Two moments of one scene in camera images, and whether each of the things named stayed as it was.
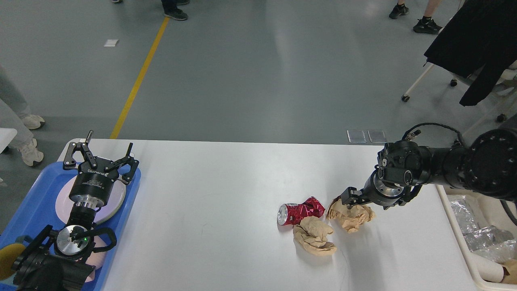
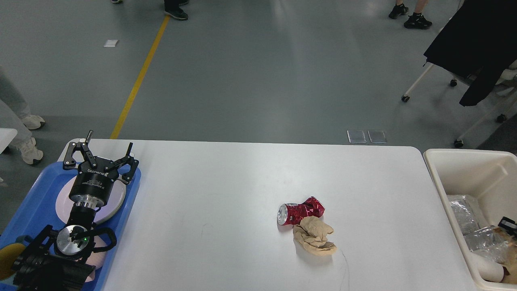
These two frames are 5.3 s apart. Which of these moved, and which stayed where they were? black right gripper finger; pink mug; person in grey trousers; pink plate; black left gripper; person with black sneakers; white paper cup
Moved: black right gripper finger; person with black sneakers
Stayed: white paper cup; person in grey trousers; black left gripper; pink plate; pink mug
